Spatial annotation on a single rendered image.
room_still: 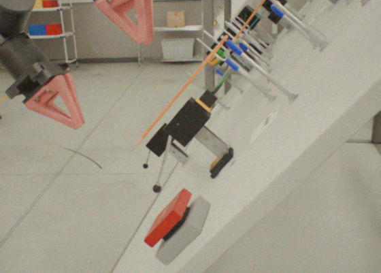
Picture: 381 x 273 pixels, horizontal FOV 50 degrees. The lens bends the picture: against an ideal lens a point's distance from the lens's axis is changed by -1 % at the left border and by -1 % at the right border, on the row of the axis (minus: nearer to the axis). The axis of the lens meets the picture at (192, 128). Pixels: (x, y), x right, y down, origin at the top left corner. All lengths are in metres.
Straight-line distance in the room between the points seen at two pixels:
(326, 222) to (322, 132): 0.72
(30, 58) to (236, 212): 0.40
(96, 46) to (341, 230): 7.78
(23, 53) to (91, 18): 7.86
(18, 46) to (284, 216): 0.70
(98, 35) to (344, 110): 8.23
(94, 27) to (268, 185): 8.21
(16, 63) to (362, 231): 0.78
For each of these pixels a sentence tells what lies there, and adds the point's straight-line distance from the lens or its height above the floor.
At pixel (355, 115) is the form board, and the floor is 1.23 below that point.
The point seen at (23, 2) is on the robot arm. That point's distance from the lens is 0.60.
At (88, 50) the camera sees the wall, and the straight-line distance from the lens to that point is 8.57.
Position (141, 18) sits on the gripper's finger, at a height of 1.29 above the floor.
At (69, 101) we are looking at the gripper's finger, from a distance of 0.62.
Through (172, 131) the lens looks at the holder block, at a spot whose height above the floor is 1.13.
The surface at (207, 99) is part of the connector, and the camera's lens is 0.58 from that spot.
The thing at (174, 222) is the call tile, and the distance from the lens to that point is 0.40.
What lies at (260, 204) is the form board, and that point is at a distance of 0.34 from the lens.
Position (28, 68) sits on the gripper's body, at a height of 1.22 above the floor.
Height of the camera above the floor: 1.32
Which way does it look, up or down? 18 degrees down
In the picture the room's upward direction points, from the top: 2 degrees counter-clockwise
